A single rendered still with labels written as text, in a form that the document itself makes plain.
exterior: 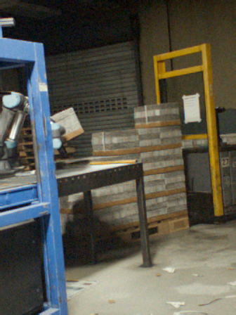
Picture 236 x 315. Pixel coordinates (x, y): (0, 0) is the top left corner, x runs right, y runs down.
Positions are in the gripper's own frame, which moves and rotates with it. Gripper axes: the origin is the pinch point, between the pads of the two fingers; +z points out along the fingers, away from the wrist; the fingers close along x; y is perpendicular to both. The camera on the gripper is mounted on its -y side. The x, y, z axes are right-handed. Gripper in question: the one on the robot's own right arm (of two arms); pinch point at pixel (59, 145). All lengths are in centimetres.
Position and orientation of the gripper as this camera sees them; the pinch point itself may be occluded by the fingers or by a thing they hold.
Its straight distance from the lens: 456.3
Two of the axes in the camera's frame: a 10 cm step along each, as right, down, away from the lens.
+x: -9.0, 4.4, -0.3
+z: -0.6, -0.5, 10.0
